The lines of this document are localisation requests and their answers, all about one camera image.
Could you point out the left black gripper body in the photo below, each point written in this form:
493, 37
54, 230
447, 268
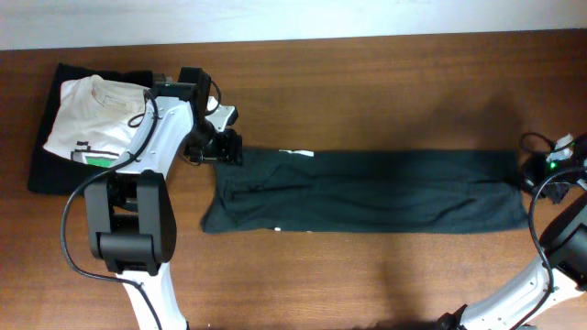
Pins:
230, 148

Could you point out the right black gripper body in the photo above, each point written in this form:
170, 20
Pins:
534, 170

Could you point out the dark green t-shirt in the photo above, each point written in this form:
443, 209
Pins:
417, 191

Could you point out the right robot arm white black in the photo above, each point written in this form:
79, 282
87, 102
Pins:
555, 275

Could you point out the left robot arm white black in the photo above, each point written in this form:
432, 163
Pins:
131, 224

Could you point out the folded white t-shirt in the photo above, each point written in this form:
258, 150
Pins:
96, 120

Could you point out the folded black garment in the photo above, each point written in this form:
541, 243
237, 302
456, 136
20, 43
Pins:
50, 173

